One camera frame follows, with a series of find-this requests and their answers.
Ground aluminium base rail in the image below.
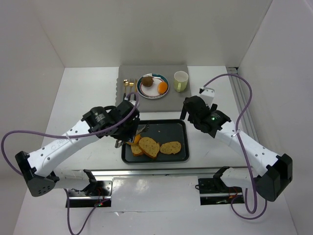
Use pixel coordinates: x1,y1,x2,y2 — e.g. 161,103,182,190
36,166,255,179

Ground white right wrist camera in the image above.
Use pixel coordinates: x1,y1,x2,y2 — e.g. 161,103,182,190
199,87,215,107

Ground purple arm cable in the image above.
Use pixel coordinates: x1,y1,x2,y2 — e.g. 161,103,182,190
200,73,268,219
1,92,140,235

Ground dark brown bread piece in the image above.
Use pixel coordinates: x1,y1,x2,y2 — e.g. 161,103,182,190
141,76,154,87

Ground seeded bread slice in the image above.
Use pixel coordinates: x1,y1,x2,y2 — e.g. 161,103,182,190
138,137,160,159
131,144,144,156
160,141,181,155

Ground pale green mug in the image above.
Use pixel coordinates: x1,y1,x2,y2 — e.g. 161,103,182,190
174,71,189,93

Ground seeded bread slice right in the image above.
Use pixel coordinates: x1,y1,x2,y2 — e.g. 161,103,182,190
160,141,181,155

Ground seeded bread slice left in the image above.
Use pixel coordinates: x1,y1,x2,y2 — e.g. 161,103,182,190
131,144,144,156

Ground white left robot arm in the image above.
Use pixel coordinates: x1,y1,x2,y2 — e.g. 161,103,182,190
15,100,140,197

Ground gold fork green handle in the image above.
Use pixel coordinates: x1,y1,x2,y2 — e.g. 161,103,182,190
129,78,134,93

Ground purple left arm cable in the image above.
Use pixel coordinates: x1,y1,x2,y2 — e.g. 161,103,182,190
1,92,140,235

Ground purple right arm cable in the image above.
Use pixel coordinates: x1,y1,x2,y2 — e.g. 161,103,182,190
200,73,268,219

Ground gold spoon green handle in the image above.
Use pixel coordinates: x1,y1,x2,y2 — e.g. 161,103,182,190
123,79,129,99

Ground white plate teal rim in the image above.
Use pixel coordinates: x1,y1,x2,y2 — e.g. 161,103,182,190
137,73,170,99

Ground seeded bread slice middle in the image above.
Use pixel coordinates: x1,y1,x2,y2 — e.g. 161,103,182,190
138,137,160,159

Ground orange glazed bun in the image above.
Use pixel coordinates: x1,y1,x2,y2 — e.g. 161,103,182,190
157,82,168,94

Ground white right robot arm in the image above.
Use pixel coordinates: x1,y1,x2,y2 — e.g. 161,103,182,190
180,96,292,202

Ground orange ring doughnut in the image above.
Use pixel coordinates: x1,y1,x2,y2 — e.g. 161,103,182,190
127,134,141,145

